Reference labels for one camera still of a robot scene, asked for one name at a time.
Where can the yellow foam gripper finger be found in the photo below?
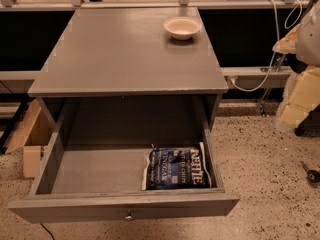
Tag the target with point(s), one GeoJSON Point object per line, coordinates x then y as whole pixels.
{"type": "Point", "coordinates": [301, 96]}
{"type": "Point", "coordinates": [287, 45]}

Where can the blue chip bag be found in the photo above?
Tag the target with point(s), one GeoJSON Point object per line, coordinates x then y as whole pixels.
{"type": "Point", "coordinates": [176, 168]}

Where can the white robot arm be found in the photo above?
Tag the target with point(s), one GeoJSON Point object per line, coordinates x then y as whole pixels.
{"type": "Point", "coordinates": [308, 38]}

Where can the grey cabinet counter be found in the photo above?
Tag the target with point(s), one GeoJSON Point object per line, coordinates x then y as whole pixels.
{"type": "Point", "coordinates": [117, 72]}

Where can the round metal drawer knob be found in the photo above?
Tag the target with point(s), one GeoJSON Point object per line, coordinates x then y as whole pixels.
{"type": "Point", "coordinates": [128, 217]}

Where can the grey open drawer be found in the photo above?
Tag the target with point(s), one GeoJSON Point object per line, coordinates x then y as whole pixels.
{"type": "Point", "coordinates": [93, 167]}

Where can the metal support rod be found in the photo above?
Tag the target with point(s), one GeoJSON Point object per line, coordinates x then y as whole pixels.
{"type": "Point", "coordinates": [276, 64]}

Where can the black caster wheel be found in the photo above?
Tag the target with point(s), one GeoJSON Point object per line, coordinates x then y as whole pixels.
{"type": "Point", "coordinates": [313, 176]}

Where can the white paper bowl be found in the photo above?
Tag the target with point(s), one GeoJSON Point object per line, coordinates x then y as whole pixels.
{"type": "Point", "coordinates": [182, 28]}

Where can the wooden block stand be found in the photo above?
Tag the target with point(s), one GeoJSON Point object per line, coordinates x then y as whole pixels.
{"type": "Point", "coordinates": [31, 136]}

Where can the grey wall rail shelf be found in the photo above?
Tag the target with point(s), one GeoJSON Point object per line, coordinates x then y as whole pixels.
{"type": "Point", "coordinates": [252, 77]}

